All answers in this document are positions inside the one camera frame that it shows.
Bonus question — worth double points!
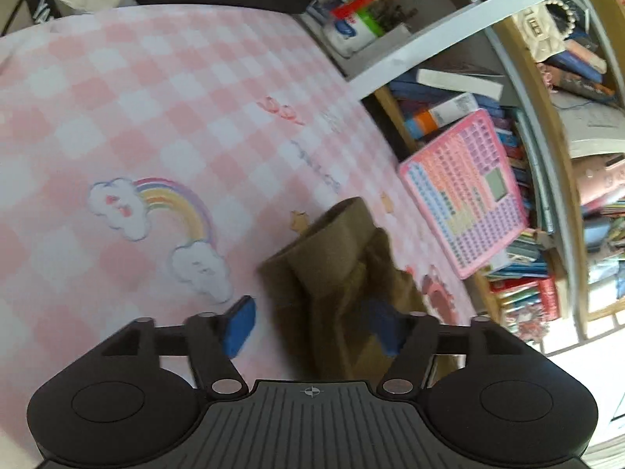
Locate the row of purple blue books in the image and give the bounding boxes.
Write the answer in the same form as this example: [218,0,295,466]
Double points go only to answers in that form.
[488,107,534,230]

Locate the acrylic charm display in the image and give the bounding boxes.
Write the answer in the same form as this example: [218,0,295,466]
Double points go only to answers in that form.
[508,310,544,344]

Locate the pink checked cartoon desk mat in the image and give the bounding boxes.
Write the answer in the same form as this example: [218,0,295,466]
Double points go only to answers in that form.
[0,4,482,469]

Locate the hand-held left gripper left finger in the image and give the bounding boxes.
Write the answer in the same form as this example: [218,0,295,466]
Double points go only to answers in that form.
[100,295,257,398]

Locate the white box with orange label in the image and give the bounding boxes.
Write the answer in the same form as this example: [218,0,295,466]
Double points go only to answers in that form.
[404,93,480,140]

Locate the white and green pen cup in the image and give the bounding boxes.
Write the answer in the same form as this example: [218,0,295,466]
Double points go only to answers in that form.
[323,7,388,58]

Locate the white quilted bag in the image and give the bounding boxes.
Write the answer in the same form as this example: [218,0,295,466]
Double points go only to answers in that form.
[525,0,588,62]

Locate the stack of dark books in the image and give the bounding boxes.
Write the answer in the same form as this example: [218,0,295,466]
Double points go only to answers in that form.
[537,34,617,104]

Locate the white and wooden bookshelf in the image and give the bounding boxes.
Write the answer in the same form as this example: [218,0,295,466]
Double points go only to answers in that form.
[293,0,625,353]

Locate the thick white-paged book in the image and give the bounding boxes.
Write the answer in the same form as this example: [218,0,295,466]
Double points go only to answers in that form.
[415,68,505,102]

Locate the brown corduroy pants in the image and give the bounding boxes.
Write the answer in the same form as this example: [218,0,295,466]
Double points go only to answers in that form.
[257,197,464,382]

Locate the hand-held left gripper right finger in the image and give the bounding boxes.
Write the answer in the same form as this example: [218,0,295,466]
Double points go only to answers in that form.
[366,300,527,398]

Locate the row of thin teal books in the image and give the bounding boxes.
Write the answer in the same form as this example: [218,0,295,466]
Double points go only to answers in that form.
[483,229,554,281]

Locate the pink learning tablet toy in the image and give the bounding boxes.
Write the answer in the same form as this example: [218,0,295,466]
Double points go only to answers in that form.
[398,108,531,279]

